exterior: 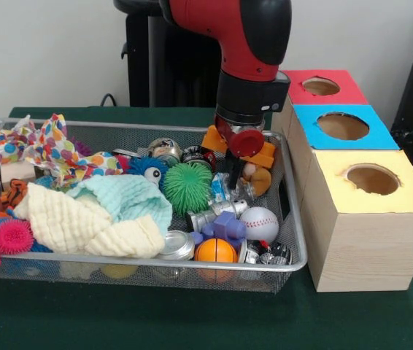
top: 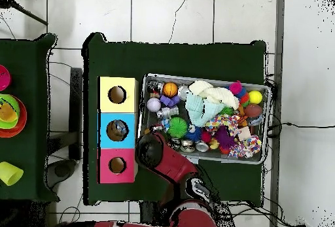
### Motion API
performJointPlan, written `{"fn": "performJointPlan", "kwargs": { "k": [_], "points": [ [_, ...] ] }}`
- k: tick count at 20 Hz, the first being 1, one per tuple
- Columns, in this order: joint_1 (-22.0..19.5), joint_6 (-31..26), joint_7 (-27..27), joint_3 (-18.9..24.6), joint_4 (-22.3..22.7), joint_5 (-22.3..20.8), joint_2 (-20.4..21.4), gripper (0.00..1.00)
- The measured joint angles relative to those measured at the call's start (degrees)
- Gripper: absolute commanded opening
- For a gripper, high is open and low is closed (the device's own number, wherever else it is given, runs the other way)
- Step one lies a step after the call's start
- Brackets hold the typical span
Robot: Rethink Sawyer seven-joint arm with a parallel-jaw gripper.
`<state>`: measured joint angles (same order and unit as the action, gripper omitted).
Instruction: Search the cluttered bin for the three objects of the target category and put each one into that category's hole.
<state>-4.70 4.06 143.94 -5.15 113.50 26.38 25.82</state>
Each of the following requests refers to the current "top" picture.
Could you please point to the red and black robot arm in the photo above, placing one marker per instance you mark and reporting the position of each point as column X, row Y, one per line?
column 172, row 161

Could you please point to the wooden box with three holes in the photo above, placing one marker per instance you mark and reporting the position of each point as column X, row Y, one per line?
column 104, row 111

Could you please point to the clear mesh bin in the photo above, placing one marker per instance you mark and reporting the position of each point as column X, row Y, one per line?
column 251, row 159

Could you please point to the green spiky ball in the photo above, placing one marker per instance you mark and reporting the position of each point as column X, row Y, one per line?
column 178, row 127

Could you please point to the white ball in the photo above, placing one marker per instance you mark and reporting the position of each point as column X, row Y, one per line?
column 154, row 104

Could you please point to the small orange basketball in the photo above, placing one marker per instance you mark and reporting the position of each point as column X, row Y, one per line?
column 170, row 89

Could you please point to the silver can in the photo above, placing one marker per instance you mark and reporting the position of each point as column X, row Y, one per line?
column 183, row 92

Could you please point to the mint green cloth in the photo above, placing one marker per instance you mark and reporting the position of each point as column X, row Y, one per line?
column 196, row 109

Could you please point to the cream yellow cloth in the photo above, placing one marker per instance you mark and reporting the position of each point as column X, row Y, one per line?
column 214, row 93

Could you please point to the polka dot cloth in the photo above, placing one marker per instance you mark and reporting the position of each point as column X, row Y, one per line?
column 224, row 124

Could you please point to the pink spiky ball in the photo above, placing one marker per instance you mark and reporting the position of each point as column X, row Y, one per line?
column 235, row 87

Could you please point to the brown toy football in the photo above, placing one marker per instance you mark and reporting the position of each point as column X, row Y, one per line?
column 253, row 110

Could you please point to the green side table cloth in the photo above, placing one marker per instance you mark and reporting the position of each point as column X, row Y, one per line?
column 31, row 70

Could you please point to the orange disc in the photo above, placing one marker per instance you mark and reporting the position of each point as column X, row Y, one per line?
column 22, row 125

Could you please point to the green bowl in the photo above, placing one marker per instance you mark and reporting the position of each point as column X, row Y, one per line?
column 9, row 100

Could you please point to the yellow-green cup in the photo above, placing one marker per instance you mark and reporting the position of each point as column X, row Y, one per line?
column 10, row 173

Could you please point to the pink round cup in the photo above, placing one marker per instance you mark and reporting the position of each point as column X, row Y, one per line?
column 3, row 78

